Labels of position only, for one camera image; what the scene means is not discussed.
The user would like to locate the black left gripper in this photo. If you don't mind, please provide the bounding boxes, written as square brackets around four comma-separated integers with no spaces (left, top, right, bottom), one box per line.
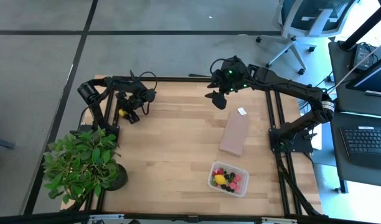
[116,88,147,125]

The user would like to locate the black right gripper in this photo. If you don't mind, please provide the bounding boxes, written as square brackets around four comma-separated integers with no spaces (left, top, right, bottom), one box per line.
[205,58,252,110]

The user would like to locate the clear plastic tupperware container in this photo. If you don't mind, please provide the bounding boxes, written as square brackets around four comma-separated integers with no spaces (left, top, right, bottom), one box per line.
[207,160,250,198]

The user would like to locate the potted green plant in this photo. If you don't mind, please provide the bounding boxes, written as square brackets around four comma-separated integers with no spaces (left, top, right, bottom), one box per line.
[42,126,129,205]

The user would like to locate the white mesh office chair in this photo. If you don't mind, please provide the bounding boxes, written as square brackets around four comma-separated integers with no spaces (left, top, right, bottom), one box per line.
[255,0,360,76]

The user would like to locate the white thin rod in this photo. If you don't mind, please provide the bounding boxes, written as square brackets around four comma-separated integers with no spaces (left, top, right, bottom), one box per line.
[330,37,381,93]

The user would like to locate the grey floor object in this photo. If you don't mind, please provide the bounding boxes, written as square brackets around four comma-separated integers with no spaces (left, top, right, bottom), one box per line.
[0,136,16,149]

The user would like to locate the black desk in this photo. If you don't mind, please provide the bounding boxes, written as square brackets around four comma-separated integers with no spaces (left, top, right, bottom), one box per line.
[327,39,381,189]

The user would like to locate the black power adapter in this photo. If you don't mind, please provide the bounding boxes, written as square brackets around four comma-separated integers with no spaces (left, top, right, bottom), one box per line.
[352,42,374,72]

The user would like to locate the black keyboard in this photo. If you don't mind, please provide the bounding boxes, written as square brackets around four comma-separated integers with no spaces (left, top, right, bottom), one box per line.
[339,125,381,171]

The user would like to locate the black computer monitor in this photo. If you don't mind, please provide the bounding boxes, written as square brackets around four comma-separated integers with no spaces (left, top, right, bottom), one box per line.
[346,52,381,100]

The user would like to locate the black diagonal pole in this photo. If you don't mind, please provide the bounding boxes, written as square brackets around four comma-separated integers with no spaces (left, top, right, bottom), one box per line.
[339,0,381,52]

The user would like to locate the black floor cables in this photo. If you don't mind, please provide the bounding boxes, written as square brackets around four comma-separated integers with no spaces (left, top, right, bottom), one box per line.
[314,70,337,94]

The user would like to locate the black horizontal frame bar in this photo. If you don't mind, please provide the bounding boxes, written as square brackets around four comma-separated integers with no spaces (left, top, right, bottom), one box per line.
[0,210,381,224]

